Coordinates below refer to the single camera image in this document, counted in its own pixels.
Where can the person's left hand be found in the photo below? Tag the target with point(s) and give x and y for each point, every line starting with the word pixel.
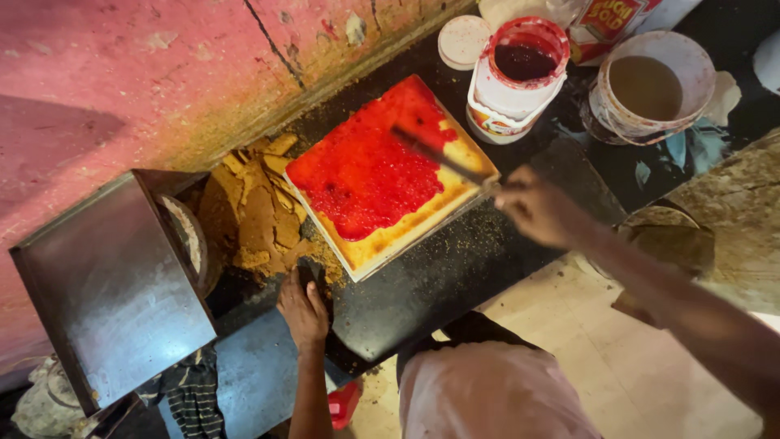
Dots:
pixel 303 311

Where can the person's right hand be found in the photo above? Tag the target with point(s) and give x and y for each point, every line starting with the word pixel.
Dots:
pixel 539 207

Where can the person's right fingers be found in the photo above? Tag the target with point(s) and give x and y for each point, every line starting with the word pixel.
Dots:
pixel 518 195

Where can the metal spreading knife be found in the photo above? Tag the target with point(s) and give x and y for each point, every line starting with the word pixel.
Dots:
pixel 440 157

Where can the white jar of red jam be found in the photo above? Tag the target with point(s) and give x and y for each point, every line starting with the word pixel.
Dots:
pixel 515 85

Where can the square sponge cake with jam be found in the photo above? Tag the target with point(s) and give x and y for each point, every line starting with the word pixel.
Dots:
pixel 387 167

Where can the white cake board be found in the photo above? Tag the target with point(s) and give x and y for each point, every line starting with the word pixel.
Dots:
pixel 390 250

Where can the white bucket of brown syrup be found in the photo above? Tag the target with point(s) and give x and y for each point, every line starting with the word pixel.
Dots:
pixel 643 91

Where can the white jar lid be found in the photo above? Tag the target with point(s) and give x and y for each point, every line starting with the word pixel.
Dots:
pixel 463 41

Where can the red and white packet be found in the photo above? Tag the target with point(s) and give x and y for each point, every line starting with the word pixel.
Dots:
pixel 603 24

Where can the person's pink shirt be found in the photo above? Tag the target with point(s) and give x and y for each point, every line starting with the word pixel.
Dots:
pixel 487 393

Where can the heap of brown cake trimmings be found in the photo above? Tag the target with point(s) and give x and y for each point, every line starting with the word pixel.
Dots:
pixel 262 210

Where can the red plastic object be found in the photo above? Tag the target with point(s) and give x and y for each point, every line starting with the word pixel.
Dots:
pixel 343 402

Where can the round cake tin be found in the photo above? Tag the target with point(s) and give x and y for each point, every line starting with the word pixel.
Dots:
pixel 186 235

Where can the striped cloth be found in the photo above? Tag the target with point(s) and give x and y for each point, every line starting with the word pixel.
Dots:
pixel 192 393

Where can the steel baking tray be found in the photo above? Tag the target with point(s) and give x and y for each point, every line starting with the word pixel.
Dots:
pixel 113 286

